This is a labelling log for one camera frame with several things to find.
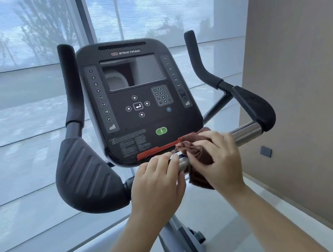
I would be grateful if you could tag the person's right hand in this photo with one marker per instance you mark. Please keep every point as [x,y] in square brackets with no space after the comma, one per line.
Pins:
[226,165]

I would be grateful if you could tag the person's left hand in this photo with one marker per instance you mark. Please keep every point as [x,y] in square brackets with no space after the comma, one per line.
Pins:
[155,190]

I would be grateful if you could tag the brown cleaning cloth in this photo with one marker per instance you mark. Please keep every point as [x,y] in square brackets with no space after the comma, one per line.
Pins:
[196,145]

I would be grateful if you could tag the black exercise bike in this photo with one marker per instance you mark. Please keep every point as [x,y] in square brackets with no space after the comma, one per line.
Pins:
[142,118]

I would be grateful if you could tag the person's right forearm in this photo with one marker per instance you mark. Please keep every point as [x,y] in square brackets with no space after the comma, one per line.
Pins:
[270,226]

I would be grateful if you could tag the translucent window blind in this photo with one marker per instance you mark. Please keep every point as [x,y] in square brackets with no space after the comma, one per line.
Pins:
[21,115]

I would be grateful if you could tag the dark wall socket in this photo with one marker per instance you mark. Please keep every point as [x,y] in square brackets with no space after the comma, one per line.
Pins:
[266,151]

